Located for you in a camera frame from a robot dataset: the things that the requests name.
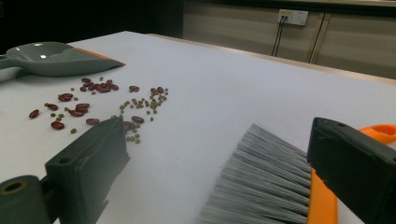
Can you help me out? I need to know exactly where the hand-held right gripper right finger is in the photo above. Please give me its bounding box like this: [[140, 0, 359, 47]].
[[306, 117, 396, 224]]

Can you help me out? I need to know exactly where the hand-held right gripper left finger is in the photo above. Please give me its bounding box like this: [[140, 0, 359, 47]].
[[45, 116, 131, 224]]

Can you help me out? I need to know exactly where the orange brush with grey bristles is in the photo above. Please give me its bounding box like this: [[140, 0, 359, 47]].
[[195, 123, 396, 224]]

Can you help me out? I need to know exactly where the grey dustpan with orange edge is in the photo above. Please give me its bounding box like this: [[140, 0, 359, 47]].
[[0, 41, 127, 82]]

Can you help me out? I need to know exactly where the black cable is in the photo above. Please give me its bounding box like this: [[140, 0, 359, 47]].
[[271, 16, 284, 57], [275, 16, 287, 58]]

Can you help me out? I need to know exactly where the white wall socket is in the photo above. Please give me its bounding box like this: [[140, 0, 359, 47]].
[[277, 8, 309, 26]]

